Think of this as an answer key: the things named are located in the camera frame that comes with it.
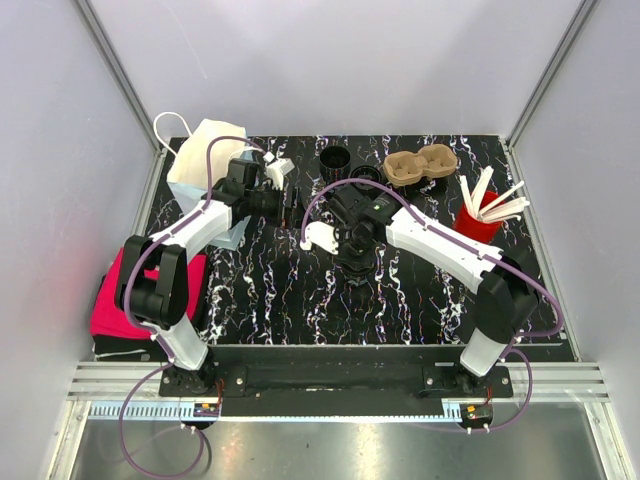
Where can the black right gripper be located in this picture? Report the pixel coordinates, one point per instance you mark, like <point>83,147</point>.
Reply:
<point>372,251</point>

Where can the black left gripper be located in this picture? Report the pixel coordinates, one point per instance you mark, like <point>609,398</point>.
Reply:
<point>297,208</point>

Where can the black cup lid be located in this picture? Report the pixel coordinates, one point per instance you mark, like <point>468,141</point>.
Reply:
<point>352,259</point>

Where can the light blue paper bag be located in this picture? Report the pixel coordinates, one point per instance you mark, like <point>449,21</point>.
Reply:
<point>200,162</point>

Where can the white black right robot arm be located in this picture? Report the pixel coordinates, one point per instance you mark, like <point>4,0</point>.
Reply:
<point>503,300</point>

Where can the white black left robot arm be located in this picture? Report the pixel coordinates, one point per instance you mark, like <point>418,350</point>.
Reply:
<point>152,287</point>

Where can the black coffee cup with lid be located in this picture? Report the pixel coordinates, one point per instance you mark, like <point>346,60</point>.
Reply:
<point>366,172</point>

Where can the red plastic cup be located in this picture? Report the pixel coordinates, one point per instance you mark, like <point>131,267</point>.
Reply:
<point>477,230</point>

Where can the white wrapped straw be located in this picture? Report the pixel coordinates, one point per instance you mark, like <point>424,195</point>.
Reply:
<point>484,211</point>
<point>470,198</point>
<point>479,190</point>
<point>507,210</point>

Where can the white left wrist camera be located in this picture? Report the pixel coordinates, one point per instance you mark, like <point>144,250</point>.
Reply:
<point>276,169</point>

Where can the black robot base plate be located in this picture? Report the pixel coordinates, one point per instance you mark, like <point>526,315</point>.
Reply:
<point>336,382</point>

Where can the aluminium frame post left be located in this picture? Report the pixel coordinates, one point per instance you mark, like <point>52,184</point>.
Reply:
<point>107,51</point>

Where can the aluminium frame post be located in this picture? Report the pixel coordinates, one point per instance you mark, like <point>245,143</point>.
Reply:
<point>576,25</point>
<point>107,51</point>

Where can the aluminium frame post right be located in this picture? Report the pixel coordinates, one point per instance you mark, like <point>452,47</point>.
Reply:
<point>576,25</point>

